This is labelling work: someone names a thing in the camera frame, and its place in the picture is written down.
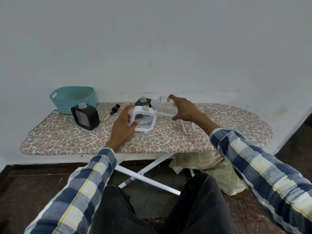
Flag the person's right hand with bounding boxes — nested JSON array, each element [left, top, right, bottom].
[[168, 94, 213, 131]]

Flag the person's black trousers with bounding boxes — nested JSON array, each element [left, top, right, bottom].
[[91, 173, 237, 234]]

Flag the teal plastic basket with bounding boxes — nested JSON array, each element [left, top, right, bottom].
[[49, 86, 97, 115]]

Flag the person's right forearm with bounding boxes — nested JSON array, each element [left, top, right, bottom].
[[199, 114, 312, 234]]

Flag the leopard print ironing board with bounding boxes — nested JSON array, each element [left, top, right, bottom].
[[20, 102, 274, 196]]

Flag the tall clear plastic bottle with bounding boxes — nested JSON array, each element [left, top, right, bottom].
[[151, 96, 180, 117]]

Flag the white square dispenser bottle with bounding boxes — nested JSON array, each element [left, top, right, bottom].
[[128, 105, 157, 133]]

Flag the person's left forearm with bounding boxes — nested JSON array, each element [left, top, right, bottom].
[[24, 141, 117, 234]]

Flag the black soap dispenser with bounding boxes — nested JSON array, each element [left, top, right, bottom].
[[135, 97, 153, 109], [71, 102, 100, 131]]

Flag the person's left hand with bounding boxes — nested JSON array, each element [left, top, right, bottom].
[[105, 104, 141, 153]]

